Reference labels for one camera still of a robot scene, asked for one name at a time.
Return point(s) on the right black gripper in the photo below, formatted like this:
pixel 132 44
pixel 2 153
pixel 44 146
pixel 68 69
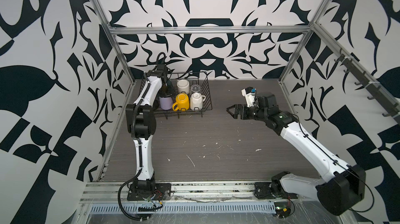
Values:
pixel 235 114

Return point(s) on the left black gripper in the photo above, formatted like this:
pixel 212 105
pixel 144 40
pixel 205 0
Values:
pixel 167 95

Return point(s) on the lavender cup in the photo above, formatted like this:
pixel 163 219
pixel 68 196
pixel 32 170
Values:
pixel 166 103

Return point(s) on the white mug red inside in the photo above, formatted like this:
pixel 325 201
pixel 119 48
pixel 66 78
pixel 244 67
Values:
pixel 183 86

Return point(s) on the yellow mug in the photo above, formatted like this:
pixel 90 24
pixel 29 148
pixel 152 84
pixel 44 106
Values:
pixel 182 103

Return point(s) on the clear glass cup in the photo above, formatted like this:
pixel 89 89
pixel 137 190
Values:
pixel 195 88

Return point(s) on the cream white mug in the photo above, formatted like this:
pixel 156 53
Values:
pixel 196 101

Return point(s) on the dark green mug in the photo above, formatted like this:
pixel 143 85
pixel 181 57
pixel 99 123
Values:
pixel 170 88

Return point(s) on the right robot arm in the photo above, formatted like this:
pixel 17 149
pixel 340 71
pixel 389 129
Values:
pixel 340 187

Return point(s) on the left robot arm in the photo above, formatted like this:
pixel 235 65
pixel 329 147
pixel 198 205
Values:
pixel 141 123

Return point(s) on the small green circuit board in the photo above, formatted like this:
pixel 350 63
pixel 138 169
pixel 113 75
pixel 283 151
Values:
pixel 284 209

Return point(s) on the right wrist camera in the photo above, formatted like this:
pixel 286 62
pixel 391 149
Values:
pixel 250 96

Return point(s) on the black wire dish rack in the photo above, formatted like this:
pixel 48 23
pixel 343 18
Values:
pixel 200 78

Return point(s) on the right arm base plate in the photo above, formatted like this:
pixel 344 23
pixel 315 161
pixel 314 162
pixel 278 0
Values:
pixel 271 190

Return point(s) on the white slotted cable duct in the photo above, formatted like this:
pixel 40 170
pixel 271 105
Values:
pixel 203 208

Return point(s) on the grey wall hook rail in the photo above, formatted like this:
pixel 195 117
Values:
pixel 365 80

